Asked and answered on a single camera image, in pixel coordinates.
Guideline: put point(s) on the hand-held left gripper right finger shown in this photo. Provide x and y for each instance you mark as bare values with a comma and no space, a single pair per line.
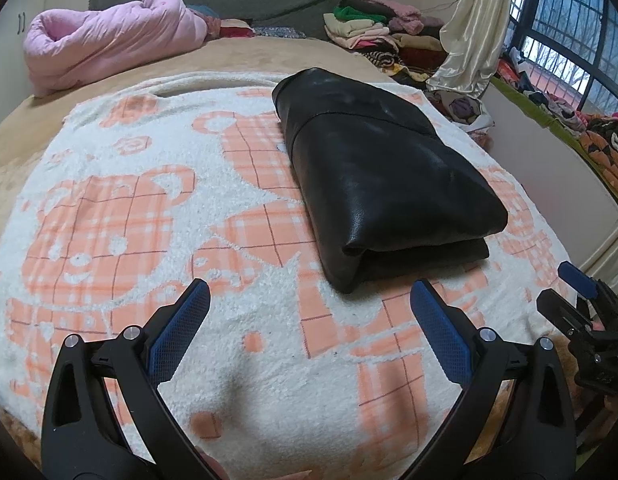
439,330

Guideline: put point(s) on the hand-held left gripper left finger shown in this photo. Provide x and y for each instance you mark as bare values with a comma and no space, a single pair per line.
181,322

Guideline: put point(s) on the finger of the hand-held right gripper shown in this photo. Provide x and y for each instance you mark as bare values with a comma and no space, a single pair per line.
576,280
561,312

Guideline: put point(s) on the black leather jacket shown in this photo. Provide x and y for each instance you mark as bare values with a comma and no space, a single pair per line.
389,185

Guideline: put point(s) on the heap of clothes on sill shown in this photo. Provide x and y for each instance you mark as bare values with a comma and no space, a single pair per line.
589,125

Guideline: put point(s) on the bag of purple clothes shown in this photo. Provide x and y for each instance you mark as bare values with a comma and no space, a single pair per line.
459,110

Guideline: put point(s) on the pile of folded clothes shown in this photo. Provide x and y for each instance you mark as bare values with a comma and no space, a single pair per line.
384,35

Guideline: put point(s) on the teal and red clothes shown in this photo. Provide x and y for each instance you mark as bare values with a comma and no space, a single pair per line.
224,25

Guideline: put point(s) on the person's right hand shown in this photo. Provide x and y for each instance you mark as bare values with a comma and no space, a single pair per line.
599,321

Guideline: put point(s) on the white orange bear blanket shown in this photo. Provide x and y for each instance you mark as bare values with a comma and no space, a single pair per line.
139,210

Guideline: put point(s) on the green sill mat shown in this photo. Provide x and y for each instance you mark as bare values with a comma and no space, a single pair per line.
539,116

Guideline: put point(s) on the barred window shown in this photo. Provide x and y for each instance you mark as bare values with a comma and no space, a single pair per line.
574,25

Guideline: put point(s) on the cream satin curtain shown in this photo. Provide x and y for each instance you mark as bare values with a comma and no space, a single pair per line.
474,35

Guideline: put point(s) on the pink quilt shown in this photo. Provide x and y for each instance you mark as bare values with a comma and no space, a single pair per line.
104,40

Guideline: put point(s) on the dark floral pillow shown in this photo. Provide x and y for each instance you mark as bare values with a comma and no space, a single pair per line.
279,33

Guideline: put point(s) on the white wardrobe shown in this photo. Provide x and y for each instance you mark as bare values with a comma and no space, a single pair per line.
4,60

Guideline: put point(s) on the grey headboard cushion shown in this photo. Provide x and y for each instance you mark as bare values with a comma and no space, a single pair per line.
264,0

